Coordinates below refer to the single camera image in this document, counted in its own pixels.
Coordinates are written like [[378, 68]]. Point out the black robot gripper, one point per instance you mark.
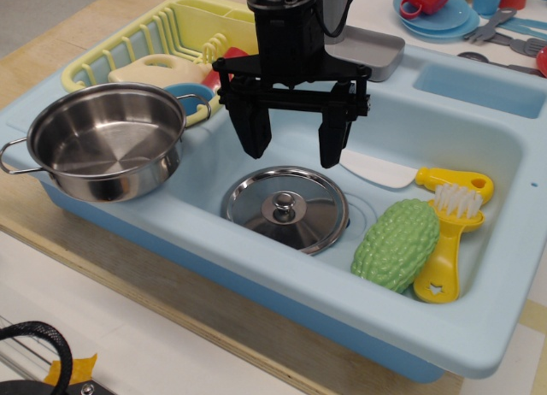
[[292, 71]]

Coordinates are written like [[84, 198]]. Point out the stainless steel pot lid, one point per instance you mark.
[[297, 207]]

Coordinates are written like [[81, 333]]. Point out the small blue toy cup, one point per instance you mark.
[[195, 98]]

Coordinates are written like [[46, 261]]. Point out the grey toy faucet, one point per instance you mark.
[[379, 51]]

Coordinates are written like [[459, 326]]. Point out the yellow dish drying rack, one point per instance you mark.
[[199, 31]]

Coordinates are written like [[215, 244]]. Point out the cream toy cutting board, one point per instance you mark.
[[161, 70]]

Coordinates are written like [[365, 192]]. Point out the green bumpy toy vegetable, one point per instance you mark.
[[396, 247]]

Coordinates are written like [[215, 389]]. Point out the light blue toy sink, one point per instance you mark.
[[434, 111]]

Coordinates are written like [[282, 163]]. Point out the yellow toy dish brush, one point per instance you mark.
[[459, 211]]

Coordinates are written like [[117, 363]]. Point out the blue toy plate stack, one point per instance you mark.
[[455, 20]]

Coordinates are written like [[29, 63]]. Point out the grey toy fork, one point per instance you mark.
[[488, 30]]

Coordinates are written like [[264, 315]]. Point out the grey toy spatula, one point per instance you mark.
[[529, 47]]

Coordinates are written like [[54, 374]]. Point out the blue toy utensil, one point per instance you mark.
[[526, 26]]

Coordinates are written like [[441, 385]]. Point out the orange tape piece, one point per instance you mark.
[[81, 372]]

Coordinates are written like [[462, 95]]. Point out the black device with screw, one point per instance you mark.
[[30, 387]]

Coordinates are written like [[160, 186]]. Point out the yellow handled white toy knife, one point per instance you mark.
[[397, 176]]

